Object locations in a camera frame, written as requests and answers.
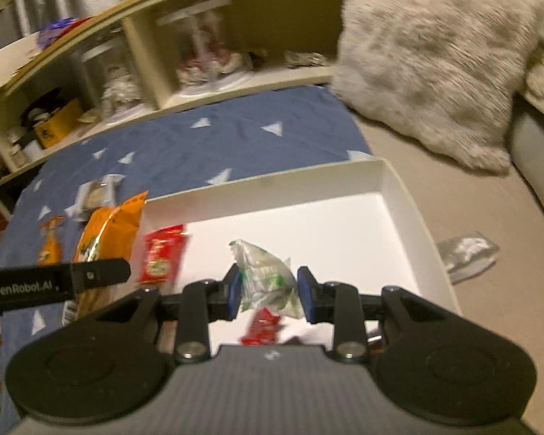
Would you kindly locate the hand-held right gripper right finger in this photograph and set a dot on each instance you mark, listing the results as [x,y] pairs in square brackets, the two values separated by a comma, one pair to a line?
[305,293]

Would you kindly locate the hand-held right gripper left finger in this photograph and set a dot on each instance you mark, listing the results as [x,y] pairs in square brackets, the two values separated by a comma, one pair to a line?
[234,291]

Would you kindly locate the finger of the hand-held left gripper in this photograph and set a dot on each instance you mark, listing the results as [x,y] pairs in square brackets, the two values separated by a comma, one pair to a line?
[102,272]

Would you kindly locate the clear green-print snack packet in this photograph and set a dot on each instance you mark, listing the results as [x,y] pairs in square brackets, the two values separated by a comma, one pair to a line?
[265,281]

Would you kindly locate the large orange snack packet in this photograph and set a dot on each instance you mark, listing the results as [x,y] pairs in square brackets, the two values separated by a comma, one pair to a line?
[111,231]

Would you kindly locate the small red candy packet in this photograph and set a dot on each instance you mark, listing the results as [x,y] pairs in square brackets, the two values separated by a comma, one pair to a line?
[262,326]

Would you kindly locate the long red snack packet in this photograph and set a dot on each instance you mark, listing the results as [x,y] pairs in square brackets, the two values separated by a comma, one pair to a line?
[162,253]

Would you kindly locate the white cardboard tray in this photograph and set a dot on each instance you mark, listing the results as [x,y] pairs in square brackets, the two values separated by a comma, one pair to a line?
[326,231]

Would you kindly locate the small orange snack packet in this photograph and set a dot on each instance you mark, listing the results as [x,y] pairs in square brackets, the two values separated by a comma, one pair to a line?
[50,244]

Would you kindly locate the brown cake in clear packet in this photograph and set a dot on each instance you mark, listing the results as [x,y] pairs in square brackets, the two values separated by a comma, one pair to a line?
[95,195]

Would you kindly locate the yellow cardboard box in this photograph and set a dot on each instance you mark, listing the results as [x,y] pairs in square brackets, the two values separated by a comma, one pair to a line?
[59,124]

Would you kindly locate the blue triangle-print blanket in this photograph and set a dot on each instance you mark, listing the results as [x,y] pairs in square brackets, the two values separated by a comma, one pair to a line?
[199,140]

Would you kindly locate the crumpled silver wrapper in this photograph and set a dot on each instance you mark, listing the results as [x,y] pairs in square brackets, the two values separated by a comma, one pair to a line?
[467,253]

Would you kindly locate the clear display case with doll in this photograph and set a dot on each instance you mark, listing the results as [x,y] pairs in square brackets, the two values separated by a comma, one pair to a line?
[111,81]

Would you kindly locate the white storage box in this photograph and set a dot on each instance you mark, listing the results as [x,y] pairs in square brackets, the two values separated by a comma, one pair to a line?
[9,63]

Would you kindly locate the small grey figurine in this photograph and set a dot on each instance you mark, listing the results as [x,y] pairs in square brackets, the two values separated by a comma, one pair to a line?
[306,59]

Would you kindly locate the glass dome with carousel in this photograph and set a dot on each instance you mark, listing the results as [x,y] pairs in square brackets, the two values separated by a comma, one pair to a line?
[204,50]

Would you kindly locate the blue purple packet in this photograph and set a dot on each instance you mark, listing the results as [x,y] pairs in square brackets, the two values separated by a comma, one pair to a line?
[56,31]

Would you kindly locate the fluffy beige cushion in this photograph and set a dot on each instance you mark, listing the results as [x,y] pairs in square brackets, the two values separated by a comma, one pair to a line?
[435,59]

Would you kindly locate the grey sofa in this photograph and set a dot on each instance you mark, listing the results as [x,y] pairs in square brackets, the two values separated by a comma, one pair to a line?
[539,154]

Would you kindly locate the wooden shelf unit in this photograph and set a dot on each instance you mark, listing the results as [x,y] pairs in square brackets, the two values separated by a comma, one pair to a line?
[272,18]

